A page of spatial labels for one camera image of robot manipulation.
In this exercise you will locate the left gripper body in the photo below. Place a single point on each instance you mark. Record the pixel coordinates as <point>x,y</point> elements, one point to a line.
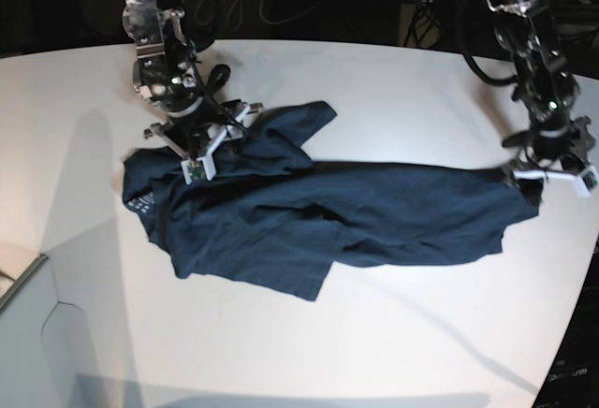
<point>544,155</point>

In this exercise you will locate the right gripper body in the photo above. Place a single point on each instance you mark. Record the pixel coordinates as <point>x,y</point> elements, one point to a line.
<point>196,143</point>

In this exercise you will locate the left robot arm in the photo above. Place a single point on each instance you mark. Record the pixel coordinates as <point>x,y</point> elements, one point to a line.
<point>542,81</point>

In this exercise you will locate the white adjacent table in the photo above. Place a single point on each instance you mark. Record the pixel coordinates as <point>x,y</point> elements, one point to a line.
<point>37,369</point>

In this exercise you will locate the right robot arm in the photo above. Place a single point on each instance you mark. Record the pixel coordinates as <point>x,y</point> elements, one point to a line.
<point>165,75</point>

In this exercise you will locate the dark blue t-shirt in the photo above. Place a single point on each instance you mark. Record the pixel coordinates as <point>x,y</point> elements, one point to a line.
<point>275,218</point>

